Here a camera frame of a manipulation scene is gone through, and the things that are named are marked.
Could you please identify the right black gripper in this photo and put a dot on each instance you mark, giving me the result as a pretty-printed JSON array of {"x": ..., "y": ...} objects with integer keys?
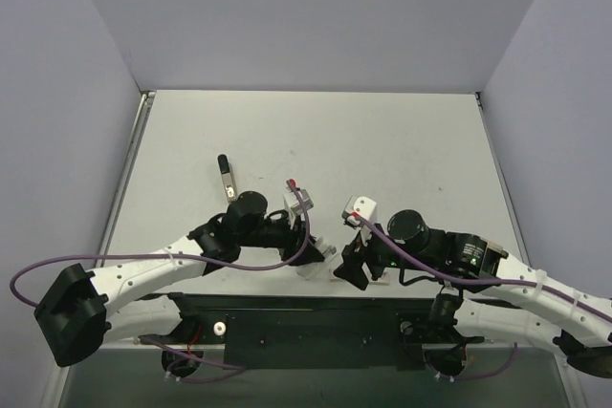
[{"x": 362, "y": 251}]

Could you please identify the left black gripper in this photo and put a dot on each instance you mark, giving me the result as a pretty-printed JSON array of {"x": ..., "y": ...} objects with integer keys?
[{"x": 296, "y": 244}]

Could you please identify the white stapler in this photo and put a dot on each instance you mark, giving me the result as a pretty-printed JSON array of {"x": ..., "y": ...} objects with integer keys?
[{"x": 328, "y": 253}]

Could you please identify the small metal stapler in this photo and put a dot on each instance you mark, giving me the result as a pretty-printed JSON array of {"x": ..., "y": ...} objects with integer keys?
[{"x": 227, "y": 178}]

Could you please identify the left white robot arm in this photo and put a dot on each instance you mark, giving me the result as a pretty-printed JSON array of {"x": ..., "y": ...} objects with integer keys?
[{"x": 84, "y": 308}]

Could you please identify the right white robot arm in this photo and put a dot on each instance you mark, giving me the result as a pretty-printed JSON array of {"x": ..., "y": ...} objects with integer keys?
[{"x": 487, "y": 292}]

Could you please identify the staple box with red label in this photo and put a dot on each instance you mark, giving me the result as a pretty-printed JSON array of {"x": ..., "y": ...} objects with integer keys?
[{"x": 333, "y": 277}]

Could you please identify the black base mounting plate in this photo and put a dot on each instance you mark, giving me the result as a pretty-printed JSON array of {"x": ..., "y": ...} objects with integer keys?
[{"x": 293, "y": 332}]

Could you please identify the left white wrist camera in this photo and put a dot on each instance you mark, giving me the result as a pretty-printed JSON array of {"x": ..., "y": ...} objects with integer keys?
[{"x": 296, "y": 201}]

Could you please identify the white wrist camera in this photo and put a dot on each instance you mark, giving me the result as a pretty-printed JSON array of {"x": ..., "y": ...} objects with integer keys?
[
  {"x": 360, "y": 213},
  {"x": 296, "y": 201}
]

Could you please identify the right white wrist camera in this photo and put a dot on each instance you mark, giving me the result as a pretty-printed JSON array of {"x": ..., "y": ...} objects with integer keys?
[{"x": 360, "y": 213}]

